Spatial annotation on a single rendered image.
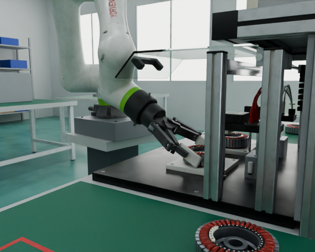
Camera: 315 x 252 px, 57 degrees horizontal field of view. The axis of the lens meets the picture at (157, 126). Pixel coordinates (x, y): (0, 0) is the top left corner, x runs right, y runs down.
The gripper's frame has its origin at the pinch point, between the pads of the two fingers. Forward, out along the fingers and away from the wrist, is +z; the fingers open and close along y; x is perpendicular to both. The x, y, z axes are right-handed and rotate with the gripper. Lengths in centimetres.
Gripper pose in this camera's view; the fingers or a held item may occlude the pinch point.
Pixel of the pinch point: (203, 153)
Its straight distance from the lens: 80.0
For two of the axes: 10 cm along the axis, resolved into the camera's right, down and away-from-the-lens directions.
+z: 7.4, 5.6, -3.7
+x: 4.2, -8.2, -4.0
